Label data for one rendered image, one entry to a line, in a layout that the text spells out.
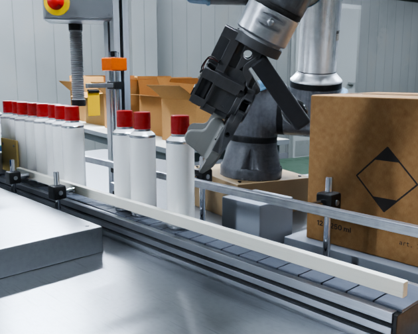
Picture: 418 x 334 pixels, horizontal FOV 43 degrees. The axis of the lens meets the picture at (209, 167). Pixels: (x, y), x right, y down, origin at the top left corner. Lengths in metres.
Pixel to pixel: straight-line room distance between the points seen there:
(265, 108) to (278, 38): 0.50
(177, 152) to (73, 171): 0.39
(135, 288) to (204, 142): 0.25
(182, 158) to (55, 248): 0.27
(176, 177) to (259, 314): 0.30
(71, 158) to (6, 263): 0.40
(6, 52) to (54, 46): 0.49
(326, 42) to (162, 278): 0.62
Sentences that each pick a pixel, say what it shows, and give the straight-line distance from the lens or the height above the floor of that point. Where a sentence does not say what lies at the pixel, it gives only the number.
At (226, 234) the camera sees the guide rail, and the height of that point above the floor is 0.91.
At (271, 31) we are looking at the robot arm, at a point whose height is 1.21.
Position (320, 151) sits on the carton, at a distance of 0.98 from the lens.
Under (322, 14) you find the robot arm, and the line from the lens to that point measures 1.17.
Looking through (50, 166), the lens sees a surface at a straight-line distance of 1.36.
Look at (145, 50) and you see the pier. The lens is 5.91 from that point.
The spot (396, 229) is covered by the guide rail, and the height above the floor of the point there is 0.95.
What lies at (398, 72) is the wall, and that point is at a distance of 9.15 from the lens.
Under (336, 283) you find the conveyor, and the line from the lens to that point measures 0.74.
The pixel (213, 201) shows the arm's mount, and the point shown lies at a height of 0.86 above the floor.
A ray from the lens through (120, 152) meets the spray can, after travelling 1.07.
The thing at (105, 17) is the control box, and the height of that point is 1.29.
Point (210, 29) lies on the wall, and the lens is 6.68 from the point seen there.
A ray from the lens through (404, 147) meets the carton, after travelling 0.89.
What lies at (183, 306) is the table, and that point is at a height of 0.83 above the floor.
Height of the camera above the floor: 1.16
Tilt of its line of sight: 10 degrees down
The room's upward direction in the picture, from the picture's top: straight up
